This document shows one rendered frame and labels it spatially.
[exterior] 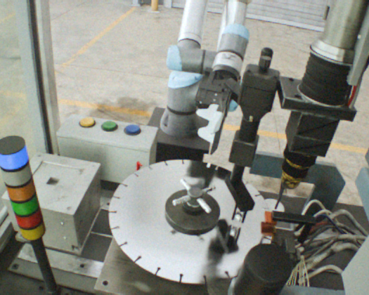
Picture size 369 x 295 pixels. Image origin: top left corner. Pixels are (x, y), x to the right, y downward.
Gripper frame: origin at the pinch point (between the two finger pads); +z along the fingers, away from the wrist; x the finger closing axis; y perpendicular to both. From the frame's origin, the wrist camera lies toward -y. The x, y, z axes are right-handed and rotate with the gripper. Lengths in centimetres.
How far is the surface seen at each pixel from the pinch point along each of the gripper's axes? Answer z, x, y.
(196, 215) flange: 18.6, 8.5, -1.1
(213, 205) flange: 15.2, 6.0, -3.6
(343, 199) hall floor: -43, -148, -84
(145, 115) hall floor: -79, -171, 76
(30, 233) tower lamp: 31.5, 20.2, 24.0
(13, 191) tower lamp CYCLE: 26.3, 28.6, 24.7
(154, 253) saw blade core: 27.8, 13.2, 3.9
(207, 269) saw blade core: 27.9, 13.2, -5.8
